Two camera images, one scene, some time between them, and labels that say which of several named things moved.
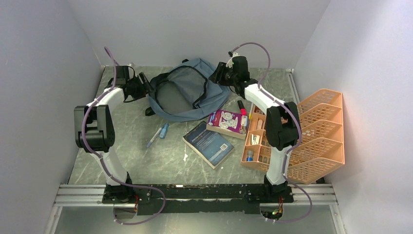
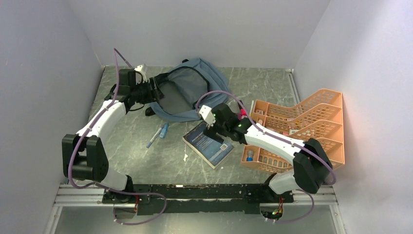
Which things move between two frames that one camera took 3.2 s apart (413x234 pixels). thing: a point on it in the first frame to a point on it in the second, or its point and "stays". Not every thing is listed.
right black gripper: x=216 y=76 to x=212 y=133
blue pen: x=154 y=137 stays
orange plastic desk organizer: x=321 y=148 stays
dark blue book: x=211 y=147 stays
